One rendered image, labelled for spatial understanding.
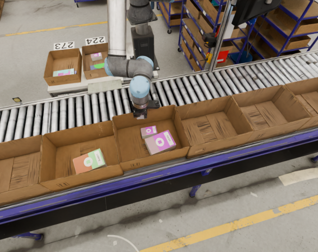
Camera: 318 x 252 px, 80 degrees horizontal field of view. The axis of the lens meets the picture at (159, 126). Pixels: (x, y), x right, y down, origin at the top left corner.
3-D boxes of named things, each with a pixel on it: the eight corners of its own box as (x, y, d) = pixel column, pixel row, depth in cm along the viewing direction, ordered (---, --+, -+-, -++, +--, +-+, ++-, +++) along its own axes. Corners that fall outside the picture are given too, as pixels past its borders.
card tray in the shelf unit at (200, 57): (193, 51, 265) (194, 44, 257) (213, 47, 270) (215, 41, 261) (204, 69, 244) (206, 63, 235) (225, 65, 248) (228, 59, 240)
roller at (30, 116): (36, 106, 162) (33, 102, 158) (30, 161, 135) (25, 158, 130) (30, 107, 162) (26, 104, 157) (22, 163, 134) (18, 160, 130)
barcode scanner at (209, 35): (199, 43, 164) (203, 32, 156) (211, 43, 167) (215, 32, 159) (202, 48, 161) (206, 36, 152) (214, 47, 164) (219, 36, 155)
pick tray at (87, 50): (112, 50, 198) (110, 42, 190) (117, 74, 178) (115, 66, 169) (84, 55, 194) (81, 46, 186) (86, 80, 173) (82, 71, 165)
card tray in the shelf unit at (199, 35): (196, 37, 249) (198, 30, 240) (218, 34, 252) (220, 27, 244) (207, 56, 227) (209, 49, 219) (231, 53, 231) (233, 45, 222)
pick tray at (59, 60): (82, 56, 193) (79, 47, 184) (81, 82, 172) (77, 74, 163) (53, 59, 190) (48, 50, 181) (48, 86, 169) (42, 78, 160)
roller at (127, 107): (126, 90, 174) (125, 86, 169) (137, 137, 146) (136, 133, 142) (120, 91, 173) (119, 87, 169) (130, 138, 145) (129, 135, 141)
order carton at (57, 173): (117, 134, 127) (112, 119, 112) (124, 175, 111) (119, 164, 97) (56, 147, 121) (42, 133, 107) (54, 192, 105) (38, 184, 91)
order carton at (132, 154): (172, 117, 131) (175, 103, 116) (185, 157, 118) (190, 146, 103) (116, 129, 125) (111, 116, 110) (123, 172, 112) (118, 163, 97)
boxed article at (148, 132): (140, 131, 125) (140, 128, 121) (155, 128, 126) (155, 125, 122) (142, 139, 122) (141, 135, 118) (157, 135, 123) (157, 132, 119)
